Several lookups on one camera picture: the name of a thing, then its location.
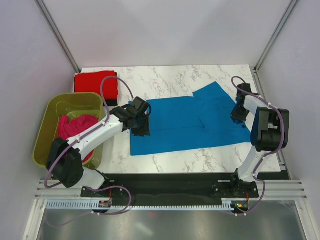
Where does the blue t shirt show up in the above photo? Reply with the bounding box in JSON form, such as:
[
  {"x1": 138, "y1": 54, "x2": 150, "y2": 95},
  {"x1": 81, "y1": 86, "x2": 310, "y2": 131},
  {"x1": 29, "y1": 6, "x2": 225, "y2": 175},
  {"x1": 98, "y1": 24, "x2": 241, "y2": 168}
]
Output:
[{"x1": 130, "y1": 82, "x2": 251, "y2": 156}]

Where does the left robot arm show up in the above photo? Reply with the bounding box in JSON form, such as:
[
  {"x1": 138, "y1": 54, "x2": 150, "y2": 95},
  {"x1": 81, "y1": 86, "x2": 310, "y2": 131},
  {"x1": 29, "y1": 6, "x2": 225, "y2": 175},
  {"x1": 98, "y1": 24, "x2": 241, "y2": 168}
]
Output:
[{"x1": 46, "y1": 97, "x2": 152, "y2": 197}]

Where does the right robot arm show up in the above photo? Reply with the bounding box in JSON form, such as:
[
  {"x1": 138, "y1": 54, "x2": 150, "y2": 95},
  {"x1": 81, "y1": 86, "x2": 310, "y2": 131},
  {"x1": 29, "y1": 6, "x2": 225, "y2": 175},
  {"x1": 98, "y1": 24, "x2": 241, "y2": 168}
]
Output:
[{"x1": 229, "y1": 93, "x2": 290, "y2": 197}]

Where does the folded black t shirt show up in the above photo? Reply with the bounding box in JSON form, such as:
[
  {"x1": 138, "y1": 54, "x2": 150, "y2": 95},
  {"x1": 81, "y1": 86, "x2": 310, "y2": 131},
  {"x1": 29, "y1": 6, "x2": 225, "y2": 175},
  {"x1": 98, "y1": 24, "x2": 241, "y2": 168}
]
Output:
[{"x1": 102, "y1": 97, "x2": 119, "y2": 107}]

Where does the folded red t shirt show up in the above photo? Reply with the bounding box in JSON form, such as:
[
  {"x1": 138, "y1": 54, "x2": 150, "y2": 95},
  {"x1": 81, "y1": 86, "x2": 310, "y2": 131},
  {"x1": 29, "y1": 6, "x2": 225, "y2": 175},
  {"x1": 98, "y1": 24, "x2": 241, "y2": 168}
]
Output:
[{"x1": 74, "y1": 70, "x2": 119, "y2": 99}]

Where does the pink t shirt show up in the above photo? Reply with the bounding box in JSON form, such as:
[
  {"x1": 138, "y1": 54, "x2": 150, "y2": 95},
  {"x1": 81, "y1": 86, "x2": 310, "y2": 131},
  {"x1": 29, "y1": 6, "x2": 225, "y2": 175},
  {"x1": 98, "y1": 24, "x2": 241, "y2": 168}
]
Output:
[{"x1": 56, "y1": 114, "x2": 100, "y2": 163}]

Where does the olive green plastic bin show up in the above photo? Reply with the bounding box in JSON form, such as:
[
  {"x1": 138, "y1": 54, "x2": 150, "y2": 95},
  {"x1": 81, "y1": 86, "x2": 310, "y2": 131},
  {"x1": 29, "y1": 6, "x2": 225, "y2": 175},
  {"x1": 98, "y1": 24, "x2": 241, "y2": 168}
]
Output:
[{"x1": 33, "y1": 92, "x2": 106, "y2": 168}]

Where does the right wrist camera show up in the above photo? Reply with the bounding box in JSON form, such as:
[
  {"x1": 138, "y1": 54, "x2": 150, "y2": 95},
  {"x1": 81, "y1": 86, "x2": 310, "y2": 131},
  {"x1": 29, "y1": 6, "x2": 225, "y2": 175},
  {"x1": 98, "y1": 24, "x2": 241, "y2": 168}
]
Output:
[{"x1": 236, "y1": 83, "x2": 252, "y2": 96}]

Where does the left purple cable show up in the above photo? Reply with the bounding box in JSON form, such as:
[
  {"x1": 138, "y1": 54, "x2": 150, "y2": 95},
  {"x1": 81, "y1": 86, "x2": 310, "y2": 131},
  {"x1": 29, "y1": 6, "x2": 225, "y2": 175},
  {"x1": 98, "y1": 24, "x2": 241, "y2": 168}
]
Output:
[{"x1": 43, "y1": 76, "x2": 135, "y2": 228}]

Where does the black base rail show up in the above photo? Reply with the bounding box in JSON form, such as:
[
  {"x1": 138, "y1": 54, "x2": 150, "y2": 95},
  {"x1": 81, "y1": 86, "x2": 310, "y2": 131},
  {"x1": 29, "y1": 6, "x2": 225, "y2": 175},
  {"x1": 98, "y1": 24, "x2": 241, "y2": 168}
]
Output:
[{"x1": 49, "y1": 171, "x2": 261, "y2": 207}]

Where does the white slotted cable duct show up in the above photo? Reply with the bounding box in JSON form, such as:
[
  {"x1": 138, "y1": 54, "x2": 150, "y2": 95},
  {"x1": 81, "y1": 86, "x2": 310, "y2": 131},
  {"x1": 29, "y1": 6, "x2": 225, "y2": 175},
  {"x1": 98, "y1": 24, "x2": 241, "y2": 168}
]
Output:
[{"x1": 46, "y1": 198, "x2": 251, "y2": 211}]

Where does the right aluminium frame post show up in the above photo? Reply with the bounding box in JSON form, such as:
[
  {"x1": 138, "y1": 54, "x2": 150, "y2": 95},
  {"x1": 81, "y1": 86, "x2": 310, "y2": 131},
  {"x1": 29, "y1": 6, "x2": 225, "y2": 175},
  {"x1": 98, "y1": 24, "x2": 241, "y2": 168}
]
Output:
[{"x1": 253, "y1": 0, "x2": 300, "y2": 74}]

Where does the aluminium frame post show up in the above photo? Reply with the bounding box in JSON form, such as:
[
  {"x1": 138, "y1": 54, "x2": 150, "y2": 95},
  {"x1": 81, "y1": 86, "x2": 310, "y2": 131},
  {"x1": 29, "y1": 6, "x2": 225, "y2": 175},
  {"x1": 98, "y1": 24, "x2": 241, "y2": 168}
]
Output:
[
  {"x1": 253, "y1": 0, "x2": 300, "y2": 74},
  {"x1": 34, "y1": 0, "x2": 81, "y2": 73}
]

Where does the left aluminium frame post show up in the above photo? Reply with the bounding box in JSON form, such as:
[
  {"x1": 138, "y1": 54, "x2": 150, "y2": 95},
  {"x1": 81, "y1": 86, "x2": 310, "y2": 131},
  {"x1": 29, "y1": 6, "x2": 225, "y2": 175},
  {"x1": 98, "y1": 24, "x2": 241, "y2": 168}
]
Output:
[{"x1": 34, "y1": 0, "x2": 81, "y2": 73}]

